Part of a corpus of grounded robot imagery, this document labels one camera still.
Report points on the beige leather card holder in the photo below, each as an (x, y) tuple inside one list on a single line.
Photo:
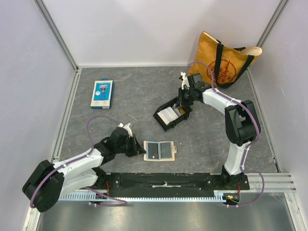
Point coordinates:
[(173, 148)]

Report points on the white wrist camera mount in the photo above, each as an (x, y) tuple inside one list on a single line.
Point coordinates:
[(184, 81), (127, 127)]

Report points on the yellow Trader Joe's tote bag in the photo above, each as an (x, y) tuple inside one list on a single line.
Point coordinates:
[(221, 64)]

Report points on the black plastic card box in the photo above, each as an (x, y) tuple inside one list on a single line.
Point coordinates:
[(174, 123)]

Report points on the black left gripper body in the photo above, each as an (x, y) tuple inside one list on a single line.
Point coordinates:
[(130, 149)]

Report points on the aluminium corner post right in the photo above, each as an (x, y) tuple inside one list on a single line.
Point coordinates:
[(272, 22)]

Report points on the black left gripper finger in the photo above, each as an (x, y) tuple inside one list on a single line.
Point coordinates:
[(134, 139), (139, 149)]

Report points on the grey slotted cable duct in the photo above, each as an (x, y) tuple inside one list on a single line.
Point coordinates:
[(88, 196)]

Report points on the gold VIP card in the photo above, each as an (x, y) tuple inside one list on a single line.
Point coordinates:
[(180, 111)]

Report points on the aluminium corner post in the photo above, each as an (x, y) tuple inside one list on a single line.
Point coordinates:
[(272, 22), (56, 33)]

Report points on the blue razor package box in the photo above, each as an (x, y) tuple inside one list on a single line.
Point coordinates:
[(102, 95)]

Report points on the aluminium corner post left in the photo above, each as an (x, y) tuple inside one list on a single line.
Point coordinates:
[(56, 33)]

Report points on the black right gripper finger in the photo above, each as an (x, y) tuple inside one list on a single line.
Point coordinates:
[(178, 103), (186, 109)]

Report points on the black VIP card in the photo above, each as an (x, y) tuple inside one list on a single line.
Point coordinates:
[(152, 150)]

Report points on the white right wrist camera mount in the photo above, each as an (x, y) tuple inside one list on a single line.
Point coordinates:
[(184, 81)]

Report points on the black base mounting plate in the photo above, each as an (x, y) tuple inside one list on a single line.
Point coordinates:
[(167, 184)]

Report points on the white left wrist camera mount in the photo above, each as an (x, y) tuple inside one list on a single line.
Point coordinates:
[(127, 127)]

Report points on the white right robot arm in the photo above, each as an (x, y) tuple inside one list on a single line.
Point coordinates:
[(241, 122)]

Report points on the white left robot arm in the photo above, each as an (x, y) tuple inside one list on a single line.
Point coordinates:
[(50, 181)]

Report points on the stack of white cards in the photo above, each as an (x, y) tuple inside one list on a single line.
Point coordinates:
[(168, 115)]

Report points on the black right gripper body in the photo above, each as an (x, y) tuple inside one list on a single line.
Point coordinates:
[(181, 96)]

